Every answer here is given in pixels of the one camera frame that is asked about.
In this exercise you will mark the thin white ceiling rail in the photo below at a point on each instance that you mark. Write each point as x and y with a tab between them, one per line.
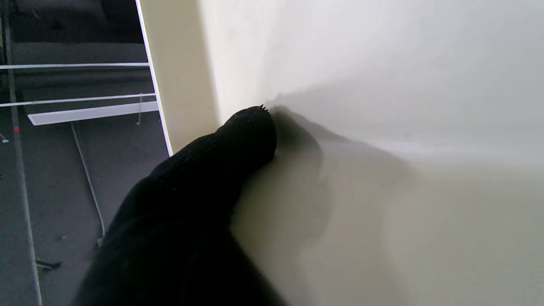
63	66
63	101

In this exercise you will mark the cream baking tray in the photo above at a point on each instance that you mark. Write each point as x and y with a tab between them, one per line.
382	127

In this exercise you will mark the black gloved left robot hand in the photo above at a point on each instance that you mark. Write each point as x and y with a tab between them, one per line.
182	221

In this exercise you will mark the flat white ceiling bar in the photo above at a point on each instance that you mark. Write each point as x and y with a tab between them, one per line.
85	114

